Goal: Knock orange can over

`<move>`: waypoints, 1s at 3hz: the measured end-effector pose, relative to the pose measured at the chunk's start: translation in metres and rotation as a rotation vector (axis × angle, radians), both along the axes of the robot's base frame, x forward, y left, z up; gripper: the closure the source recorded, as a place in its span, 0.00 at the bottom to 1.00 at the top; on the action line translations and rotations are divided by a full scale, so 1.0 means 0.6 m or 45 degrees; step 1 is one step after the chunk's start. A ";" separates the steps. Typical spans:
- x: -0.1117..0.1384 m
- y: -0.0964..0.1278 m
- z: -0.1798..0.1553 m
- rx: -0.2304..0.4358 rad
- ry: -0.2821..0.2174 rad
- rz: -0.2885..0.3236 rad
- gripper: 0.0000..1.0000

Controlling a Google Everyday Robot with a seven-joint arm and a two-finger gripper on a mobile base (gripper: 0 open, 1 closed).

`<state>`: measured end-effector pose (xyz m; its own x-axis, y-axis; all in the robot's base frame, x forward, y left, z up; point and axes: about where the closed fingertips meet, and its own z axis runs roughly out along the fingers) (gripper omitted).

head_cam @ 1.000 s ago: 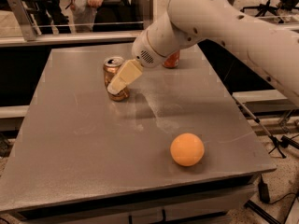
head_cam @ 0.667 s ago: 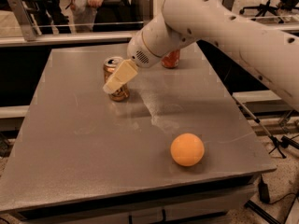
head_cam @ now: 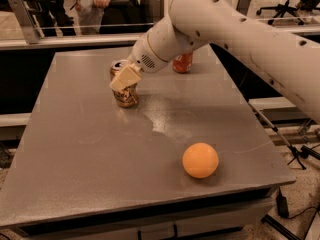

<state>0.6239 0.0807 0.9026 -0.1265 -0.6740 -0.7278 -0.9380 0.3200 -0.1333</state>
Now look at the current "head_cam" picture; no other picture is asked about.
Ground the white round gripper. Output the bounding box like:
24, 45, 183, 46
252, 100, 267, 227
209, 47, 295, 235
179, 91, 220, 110
109, 16, 206, 92

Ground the dented orange soda can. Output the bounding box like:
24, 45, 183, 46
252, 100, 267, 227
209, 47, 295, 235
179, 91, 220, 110
110, 59, 139, 108

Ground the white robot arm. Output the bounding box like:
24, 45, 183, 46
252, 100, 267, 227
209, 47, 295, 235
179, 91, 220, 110
110, 0, 320, 123

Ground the red cola can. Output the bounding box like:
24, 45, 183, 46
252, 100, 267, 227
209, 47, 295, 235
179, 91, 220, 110
172, 52, 193, 74

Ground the person in background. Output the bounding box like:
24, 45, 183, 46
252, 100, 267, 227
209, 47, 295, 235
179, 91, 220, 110
74, 0, 139, 35

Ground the orange ball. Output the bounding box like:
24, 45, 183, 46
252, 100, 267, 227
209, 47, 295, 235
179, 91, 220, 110
182, 143, 219, 179

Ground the grey table drawer front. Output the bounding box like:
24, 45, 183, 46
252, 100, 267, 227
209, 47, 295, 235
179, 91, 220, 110
22, 193, 274, 240

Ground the black office chair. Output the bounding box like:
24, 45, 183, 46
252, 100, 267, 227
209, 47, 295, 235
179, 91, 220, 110
256, 0, 320, 25

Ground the black tripod stand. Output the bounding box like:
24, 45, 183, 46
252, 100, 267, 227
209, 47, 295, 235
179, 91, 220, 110
248, 103, 320, 170

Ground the black power adapter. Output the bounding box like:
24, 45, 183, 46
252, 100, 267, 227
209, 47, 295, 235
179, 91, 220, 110
276, 190, 289, 218

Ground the middle metal barrier bracket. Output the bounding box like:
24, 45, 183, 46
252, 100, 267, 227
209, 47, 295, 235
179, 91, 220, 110
151, 0, 164, 23

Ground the metal barrier bracket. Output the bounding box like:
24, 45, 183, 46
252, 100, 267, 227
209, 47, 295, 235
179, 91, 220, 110
151, 0, 164, 23
8, 0, 40, 44
236, 0, 251, 15

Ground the left metal barrier bracket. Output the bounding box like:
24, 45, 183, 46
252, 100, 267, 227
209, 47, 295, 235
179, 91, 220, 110
8, 0, 40, 44

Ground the right metal barrier bracket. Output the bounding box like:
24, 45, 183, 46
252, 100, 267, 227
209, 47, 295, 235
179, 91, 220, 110
236, 0, 251, 15

